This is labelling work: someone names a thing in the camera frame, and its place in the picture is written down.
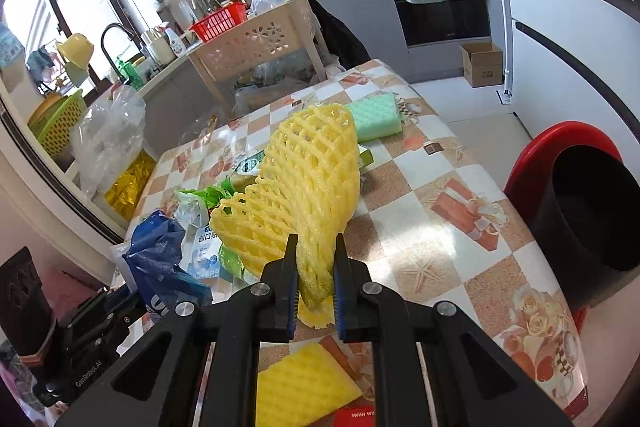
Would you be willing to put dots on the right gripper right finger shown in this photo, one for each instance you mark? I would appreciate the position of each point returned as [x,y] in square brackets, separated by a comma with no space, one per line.
[433,365]

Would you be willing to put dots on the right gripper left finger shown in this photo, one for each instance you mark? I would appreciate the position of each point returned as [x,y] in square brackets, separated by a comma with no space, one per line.
[197,366]

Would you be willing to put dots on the blue plastic bag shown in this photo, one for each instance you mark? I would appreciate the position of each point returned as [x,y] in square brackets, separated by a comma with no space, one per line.
[153,259]

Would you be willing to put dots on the red paper cup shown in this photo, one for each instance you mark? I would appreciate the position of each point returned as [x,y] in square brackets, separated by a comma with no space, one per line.
[354,417]

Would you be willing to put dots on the blue plasters box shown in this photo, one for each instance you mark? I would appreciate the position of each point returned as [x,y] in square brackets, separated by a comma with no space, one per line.
[205,263]

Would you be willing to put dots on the light green plastic bag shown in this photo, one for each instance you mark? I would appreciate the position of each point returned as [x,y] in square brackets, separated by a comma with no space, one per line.
[191,210]

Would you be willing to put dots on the green snack bag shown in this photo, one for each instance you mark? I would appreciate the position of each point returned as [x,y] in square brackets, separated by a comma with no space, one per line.
[213,195]

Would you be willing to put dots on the yellow foam fruit net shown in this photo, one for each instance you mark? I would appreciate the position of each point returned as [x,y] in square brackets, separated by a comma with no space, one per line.
[308,185]

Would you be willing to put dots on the green sponge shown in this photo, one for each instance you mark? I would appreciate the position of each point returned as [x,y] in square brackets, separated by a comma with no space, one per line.
[376,117]

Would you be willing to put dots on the white green glove box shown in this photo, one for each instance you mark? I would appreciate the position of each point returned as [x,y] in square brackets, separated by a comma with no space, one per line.
[365,157]

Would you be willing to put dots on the black kitchen faucet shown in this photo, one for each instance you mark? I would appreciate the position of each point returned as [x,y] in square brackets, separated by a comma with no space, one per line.
[116,43]

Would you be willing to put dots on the yellow sponge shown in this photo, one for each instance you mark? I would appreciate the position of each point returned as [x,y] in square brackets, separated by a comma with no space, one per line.
[302,388]

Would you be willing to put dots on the gold foil bag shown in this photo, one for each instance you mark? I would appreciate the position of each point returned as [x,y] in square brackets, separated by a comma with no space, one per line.
[124,194]

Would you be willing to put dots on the clear plastic bag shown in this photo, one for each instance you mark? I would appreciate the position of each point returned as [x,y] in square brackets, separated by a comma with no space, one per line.
[108,138]

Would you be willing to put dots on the green plastic basket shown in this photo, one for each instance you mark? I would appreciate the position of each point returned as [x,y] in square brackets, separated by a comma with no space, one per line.
[54,117]

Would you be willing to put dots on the green label juice bottle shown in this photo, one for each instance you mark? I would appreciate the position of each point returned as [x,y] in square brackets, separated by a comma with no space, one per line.
[245,173]

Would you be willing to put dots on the clear plastic wrapper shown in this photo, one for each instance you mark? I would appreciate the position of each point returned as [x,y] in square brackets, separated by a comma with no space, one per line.
[206,138]

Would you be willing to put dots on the yellow bowl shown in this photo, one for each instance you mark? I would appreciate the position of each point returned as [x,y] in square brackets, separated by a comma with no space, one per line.
[76,49]

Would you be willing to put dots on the cardboard box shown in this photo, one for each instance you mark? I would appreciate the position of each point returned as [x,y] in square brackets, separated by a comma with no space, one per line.
[482,64]

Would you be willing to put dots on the red plastic basket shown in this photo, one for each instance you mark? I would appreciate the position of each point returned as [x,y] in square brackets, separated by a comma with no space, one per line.
[215,24]

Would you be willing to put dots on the beige plastic chair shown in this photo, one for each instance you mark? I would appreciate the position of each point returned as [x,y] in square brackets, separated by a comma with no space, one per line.
[263,38]

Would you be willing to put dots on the black built-in oven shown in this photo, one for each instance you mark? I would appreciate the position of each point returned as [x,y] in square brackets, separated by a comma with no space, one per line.
[429,21]

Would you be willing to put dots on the white refrigerator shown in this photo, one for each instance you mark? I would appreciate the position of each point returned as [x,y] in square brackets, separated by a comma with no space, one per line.
[578,60]

